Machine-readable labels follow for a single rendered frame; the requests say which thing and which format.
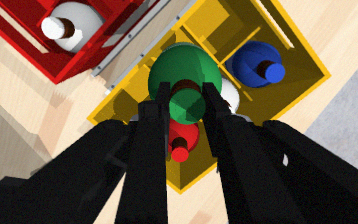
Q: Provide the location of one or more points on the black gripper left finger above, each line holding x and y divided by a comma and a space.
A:
74, 187

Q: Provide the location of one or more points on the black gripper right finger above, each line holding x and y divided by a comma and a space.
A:
323, 185

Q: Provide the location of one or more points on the blue bottle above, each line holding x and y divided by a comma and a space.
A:
252, 64

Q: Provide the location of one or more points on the yellow crate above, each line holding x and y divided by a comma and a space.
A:
223, 26

